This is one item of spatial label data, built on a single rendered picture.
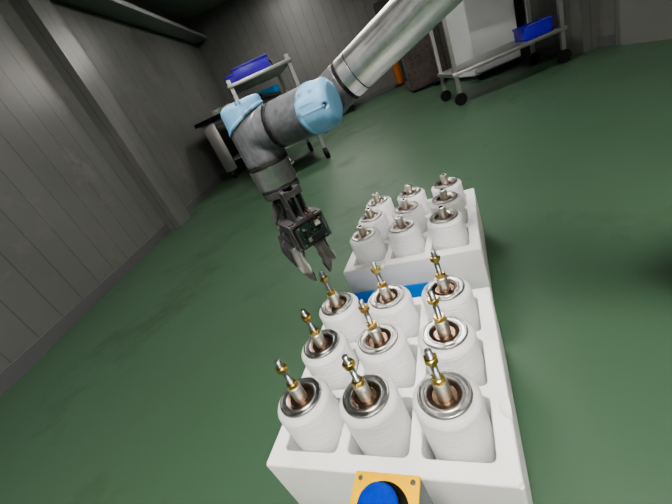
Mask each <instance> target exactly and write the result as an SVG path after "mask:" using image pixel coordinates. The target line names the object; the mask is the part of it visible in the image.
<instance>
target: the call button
mask: <svg viewBox="0 0 672 504"><path fill-rule="evenodd" d="M357 504H400V503H399V499H398V497H397V495H396V493H395V491H394V490H393V488H392V487H391V486H390V485H388V484H387V483H385V482H380V481H377V482H373V483H370V484H369V485H367V486H366V487H365V488H364V489H363V491H362V492H361V494H360V496H359V498H358V502H357Z"/></svg>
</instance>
